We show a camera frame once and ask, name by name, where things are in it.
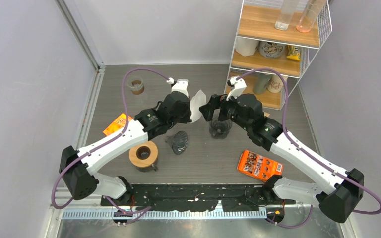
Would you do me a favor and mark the white paper coffee filter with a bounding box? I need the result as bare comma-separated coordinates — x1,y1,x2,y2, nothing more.
190,90,206,123

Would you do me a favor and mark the purple cable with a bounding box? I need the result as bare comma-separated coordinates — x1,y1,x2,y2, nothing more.
51,67,175,226
235,68,381,230

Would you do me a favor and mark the orange snack packet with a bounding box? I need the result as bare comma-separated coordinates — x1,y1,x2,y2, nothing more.
237,150,283,182

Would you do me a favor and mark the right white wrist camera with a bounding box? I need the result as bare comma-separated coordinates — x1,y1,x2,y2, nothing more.
226,76,247,101

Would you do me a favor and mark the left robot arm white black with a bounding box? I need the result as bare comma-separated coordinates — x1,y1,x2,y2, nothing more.
57,91,206,205

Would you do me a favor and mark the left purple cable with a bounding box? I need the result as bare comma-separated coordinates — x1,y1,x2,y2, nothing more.
51,67,175,226

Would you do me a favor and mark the dark glass dripper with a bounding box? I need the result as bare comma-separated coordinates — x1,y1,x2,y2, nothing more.
165,131,189,155
209,119,232,139

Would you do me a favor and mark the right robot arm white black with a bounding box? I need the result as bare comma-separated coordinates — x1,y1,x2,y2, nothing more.
199,94,364,223

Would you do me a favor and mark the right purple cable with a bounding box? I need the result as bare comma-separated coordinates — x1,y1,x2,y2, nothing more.
235,68,381,230

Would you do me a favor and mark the clear glass bottle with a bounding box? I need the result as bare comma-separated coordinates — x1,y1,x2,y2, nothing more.
274,0,299,31

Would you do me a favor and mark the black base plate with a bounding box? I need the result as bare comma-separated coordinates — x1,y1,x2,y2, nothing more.
112,184,295,212

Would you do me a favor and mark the grey green bottle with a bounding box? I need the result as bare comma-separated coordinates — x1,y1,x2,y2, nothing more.
252,73,272,95

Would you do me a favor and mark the white wire wooden shelf rack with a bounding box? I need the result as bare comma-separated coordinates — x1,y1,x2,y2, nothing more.
228,0,332,93

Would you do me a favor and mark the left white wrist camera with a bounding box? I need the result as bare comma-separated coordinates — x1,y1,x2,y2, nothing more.
166,77,189,97

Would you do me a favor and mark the cream printed cup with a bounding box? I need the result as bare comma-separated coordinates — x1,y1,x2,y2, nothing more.
267,75,284,93

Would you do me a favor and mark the orange sponge box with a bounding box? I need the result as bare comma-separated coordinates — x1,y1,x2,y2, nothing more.
103,113,133,136

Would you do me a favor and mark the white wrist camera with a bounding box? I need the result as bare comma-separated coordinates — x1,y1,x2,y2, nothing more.
166,77,189,97
226,76,247,101

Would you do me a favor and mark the pink tinted glass bottle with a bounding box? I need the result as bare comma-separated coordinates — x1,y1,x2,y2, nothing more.
296,0,327,33

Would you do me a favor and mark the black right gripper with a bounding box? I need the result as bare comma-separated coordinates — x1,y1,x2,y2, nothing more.
199,90,251,131

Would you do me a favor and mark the yellow snack bag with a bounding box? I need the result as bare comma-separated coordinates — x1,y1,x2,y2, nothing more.
287,45,302,62

